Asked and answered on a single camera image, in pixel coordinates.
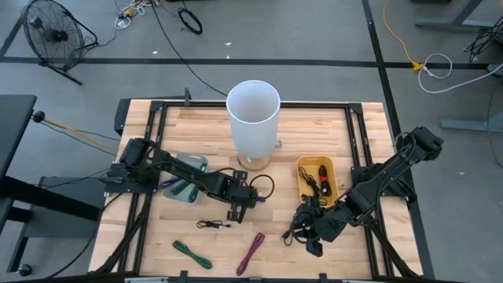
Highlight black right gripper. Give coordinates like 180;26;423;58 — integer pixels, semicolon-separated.
295;195;351;259

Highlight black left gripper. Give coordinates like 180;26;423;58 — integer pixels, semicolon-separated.
210;169;259;224

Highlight green braided usb cable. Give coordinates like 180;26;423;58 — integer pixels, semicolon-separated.
187;164;207;204
171;180;192;197
171;240;214;270

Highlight black cable red strap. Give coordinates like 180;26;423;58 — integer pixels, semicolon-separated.
317;164;333;197

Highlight pink braided usb cable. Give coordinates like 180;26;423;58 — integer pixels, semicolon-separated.
235;232;266;277

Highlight clear plastic tray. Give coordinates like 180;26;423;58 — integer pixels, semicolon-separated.
162;152;211;207

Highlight yellow plastic bin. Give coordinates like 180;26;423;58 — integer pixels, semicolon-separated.
296;155;340;208

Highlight white cylindrical bucket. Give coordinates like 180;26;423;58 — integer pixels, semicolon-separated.
226;79;283;173

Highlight grey desk leg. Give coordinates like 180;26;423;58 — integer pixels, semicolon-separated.
414;0;503;31
440;117;503;133

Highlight black desk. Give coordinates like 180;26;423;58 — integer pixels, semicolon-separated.
0;94;104;237

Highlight black floor fan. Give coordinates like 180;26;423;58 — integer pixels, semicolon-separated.
21;0;99;86

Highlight black aluminium table frame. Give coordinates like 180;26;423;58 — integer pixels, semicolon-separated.
92;97;435;283

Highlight long black floor cable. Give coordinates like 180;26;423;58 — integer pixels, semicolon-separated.
150;0;228;97

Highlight black coiled floor cable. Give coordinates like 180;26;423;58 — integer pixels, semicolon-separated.
177;7;204;35

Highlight yellow extension cord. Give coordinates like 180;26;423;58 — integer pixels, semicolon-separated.
383;0;425;72

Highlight white floor cable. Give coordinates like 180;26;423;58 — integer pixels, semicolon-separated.
417;53;503;94

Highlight white cable bundle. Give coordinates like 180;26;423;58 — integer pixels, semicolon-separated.
113;0;158;31

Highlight black tangled floor cables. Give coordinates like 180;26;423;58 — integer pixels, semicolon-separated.
463;23;503;64

